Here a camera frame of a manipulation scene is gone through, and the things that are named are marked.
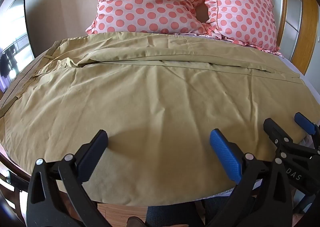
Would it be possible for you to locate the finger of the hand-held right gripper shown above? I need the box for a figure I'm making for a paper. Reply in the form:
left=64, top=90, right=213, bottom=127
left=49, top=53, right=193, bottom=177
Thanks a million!
left=294, top=112, right=320, bottom=148
left=263, top=117, right=320, bottom=165

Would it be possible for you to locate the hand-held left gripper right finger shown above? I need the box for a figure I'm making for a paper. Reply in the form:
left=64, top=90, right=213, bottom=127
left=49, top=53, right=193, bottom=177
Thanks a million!
left=209, top=128, right=294, bottom=227

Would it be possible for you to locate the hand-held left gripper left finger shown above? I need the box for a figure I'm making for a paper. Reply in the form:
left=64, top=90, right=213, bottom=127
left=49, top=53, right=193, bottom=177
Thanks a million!
left=26, top=129, right=109, bottom=227

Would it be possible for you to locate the olive green bed cover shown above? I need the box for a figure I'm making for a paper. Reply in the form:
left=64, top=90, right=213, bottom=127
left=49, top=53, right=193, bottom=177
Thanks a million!
left=0, top=32, right=317, bottom=209

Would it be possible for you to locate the person's leg in jeans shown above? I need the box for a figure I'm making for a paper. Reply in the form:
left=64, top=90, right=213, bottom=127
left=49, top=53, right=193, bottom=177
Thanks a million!
left=204, top=196, right=232, bottom=227
left=146, top=205, right=202, bottom=227

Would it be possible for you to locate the person's brown shoe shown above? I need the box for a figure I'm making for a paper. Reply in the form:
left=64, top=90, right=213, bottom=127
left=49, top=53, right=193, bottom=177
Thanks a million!
left=127, top=216, right=148, bottom=227

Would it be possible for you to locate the wooden headboard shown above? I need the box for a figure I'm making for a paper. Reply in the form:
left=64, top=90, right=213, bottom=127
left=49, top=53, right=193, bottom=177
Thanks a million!
left=247, top=0, right=310, bottom=75

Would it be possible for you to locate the pink polka dot pillow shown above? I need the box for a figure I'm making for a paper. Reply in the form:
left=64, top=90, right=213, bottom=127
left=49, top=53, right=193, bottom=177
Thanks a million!
left=194, top=0, right=283, bottom=58
left=85, top=0, right=220, bottom=38

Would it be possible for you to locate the wardrobe with wooden frame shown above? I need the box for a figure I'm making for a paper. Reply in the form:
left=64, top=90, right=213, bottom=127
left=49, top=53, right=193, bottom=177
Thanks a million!
left=279, top=0, right=320, bottom=77

